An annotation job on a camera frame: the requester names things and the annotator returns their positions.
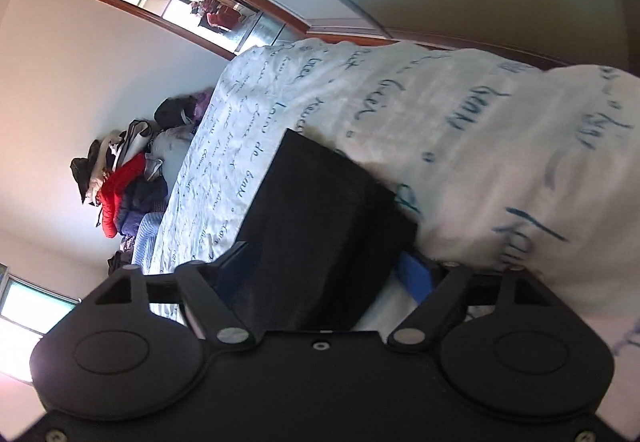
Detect black pants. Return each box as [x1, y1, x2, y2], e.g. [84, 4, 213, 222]
[235, 128, 419, 333]

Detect blue checked mattress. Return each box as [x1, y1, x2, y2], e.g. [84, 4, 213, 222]
[131, 211, 167, 273]

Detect black hat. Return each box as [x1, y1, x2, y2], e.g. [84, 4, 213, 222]
[70, 157, 102, 207]

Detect white bag with black straps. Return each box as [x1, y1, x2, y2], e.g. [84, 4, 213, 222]
[106, 119, 157, 169]

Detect window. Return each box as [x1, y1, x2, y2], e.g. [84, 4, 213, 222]
[0, 264, 81, 384]

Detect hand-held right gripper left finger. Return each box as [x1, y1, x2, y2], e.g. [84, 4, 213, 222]
[85, 241, 256, 353]

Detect red jacket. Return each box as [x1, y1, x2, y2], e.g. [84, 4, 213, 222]
[96, 154, 147, 241]

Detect white printed bed sheet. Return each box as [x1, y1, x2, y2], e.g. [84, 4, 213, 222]
[149, 38, 640, 375]

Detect dark blue jacket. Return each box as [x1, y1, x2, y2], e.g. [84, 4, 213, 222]
[120, 171, 169, 223]

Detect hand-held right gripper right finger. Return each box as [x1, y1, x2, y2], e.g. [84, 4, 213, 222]
[387, 252, 562, 353]

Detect purple cloth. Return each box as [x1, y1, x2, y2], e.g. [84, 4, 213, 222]
[192, 92, 215, 123]

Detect blue purple folded blanket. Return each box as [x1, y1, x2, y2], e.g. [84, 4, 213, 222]
[117, 216, 152, 249]

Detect black backpack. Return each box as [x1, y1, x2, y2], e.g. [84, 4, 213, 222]
[106, 249, 132, 273]

